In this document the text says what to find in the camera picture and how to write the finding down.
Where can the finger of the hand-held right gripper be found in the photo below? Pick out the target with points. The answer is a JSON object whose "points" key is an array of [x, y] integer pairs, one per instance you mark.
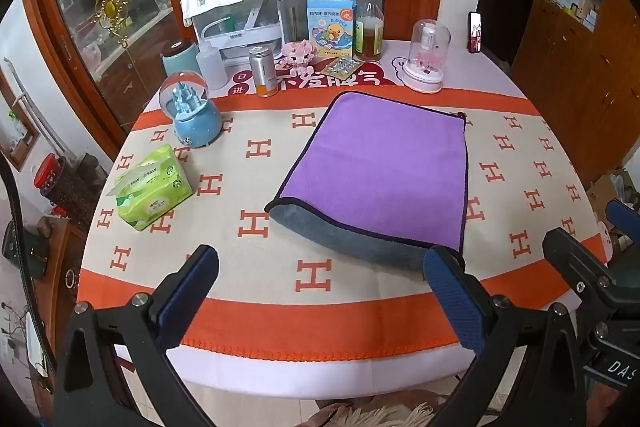
{"points": [[625, 217], [575, 257]]}

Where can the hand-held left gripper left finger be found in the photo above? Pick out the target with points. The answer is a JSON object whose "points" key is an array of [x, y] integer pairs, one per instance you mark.
{"points": [[187, 287]]}

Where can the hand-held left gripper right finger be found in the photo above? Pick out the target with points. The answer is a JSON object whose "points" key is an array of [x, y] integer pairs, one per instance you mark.
{"points": [[452, 297]]}

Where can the purple and grey towel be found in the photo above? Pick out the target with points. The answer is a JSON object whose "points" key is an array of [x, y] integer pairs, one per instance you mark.
{"points": [[385, 172]]}

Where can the cardboard box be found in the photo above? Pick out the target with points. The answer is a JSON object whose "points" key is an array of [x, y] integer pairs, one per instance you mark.
{"points": [[612, 194]]}

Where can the green tissue pack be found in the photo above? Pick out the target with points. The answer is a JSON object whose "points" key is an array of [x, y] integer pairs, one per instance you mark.
{"points": [[152, 187]]}

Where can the cream fringed rug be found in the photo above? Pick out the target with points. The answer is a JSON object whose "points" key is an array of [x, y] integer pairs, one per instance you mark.
{"points": [[380, 412]]}

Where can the orange patterned tablecloth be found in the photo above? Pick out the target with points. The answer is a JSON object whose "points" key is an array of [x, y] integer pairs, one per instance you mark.
{"points": [[280, 187]]}

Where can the blue snow globe music box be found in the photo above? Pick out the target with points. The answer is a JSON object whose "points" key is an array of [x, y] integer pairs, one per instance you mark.
{"points": [[192, 117]]}

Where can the red lidded jar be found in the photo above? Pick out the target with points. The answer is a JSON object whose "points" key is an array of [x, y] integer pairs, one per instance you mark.
{"points": [[48, 174]]}

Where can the wooden shelf cabinet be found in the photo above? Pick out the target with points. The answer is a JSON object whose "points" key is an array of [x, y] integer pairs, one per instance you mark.
{"points": [[575, 7]]}

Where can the white plastic bottle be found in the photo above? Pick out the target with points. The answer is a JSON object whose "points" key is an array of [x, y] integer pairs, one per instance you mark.
{"points": [[212, 67]]}

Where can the silver and orange can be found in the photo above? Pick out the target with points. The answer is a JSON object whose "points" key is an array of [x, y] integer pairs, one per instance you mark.
{"points": [[263, 74]]}

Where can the teal cup with dark lid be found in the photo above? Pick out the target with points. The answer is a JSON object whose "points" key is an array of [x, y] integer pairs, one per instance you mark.
{"points": [[181, 59]]}

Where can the black smartphone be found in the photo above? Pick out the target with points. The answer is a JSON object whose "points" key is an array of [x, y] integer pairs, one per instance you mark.
{"points": [[475, 32]]}

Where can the pink base clear dome ornament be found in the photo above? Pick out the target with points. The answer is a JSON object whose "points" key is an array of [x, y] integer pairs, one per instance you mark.
{"points": [[427, 57]]}

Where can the blister pill pack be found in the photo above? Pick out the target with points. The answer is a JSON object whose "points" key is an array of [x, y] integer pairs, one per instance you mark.
{"points": [[341, 67]]}

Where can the pink block toy figure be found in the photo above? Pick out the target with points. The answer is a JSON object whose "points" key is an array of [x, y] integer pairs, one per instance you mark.
{"points": [[300, 52]]}

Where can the white countertop appliance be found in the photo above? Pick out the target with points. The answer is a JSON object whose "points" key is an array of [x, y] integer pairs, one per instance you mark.
{"points": [[245, 27]]}

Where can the glass bottle with yellow liquid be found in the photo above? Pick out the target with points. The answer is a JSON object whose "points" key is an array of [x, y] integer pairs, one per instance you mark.
{"points": [[369, 32]]}

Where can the blue box with duck print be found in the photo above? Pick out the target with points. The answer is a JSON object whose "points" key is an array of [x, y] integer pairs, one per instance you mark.
{"points": [[331, 27]]}

